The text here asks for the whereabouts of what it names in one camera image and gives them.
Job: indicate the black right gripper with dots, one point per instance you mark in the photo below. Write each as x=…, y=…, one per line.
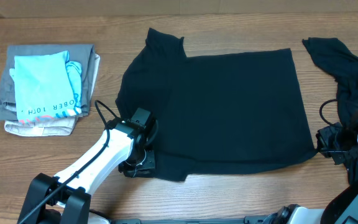
x=322, y=137

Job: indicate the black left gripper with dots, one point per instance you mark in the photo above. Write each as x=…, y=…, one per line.
x=150, y=162

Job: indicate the black t-shirt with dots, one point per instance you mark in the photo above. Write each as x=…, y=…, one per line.
x=217, y=114

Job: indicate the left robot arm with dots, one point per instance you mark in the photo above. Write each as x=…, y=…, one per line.
x=125, y=145

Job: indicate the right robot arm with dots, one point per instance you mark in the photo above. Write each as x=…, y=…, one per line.
x=342, y=209

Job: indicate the black clothes pile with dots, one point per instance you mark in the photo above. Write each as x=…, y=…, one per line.
x=333, y=57

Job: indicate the beige folded garment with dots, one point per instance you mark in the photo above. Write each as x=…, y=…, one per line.
x=52, y=127

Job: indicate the light blue folded shirt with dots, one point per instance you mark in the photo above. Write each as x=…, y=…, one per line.
x=46, y=87

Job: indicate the grey folded garment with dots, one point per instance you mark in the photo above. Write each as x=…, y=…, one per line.
x=81, y=53

